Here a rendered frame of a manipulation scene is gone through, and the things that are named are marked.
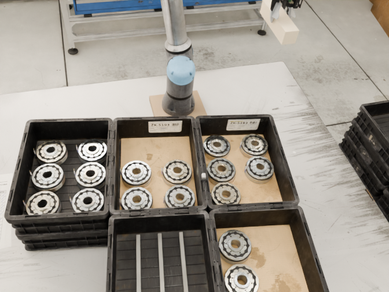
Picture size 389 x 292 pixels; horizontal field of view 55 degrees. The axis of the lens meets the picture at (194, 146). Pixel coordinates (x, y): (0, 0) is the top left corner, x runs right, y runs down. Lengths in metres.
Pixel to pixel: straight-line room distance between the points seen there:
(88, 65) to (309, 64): 1.83
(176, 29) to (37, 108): 0.71
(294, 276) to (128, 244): 0.52
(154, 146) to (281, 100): 0.74
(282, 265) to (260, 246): 0.09
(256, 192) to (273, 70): 0.88
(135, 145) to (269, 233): 0.58
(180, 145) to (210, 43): 2.03
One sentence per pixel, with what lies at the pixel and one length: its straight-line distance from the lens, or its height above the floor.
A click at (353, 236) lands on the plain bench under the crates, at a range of 1.55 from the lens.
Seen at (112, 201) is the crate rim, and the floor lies 0.93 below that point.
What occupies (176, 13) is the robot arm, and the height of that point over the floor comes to 1.13.
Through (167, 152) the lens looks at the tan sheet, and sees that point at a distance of 1.42.
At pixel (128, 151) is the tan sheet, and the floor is 0.83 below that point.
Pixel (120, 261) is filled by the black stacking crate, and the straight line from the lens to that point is 1.21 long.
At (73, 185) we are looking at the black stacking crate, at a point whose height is 0.83.
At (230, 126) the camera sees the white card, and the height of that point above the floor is 0.88.
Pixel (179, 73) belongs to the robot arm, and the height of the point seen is 0.95.
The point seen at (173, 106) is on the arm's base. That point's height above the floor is 0.77.
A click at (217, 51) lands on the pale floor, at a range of 3.31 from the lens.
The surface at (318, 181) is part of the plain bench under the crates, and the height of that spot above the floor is 0.70.
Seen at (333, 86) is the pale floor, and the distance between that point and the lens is 3.27.
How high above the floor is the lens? 1.94
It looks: 50 degrees down
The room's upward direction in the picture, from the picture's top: 7 degrees clockwise
